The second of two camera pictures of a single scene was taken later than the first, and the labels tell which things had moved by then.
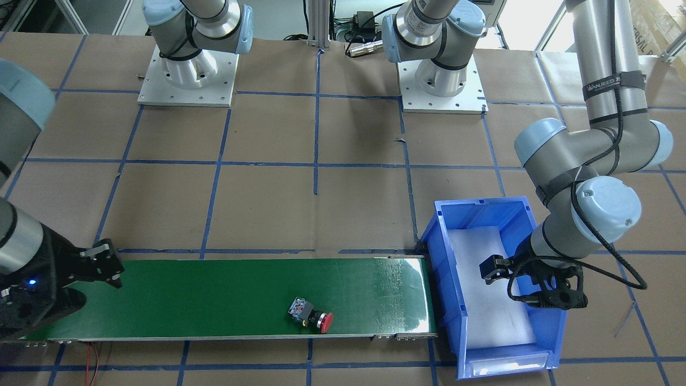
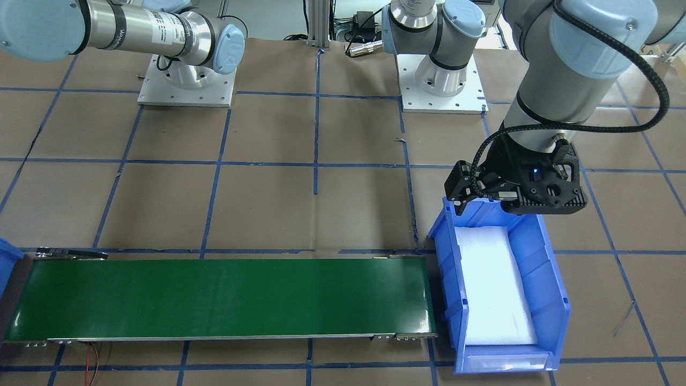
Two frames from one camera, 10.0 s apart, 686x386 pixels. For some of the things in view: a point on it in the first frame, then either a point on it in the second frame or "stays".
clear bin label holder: x=508 y=364 stays
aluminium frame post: x=318 y=20 stays
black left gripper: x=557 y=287 -> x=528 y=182
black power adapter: x=364 y=21 stays
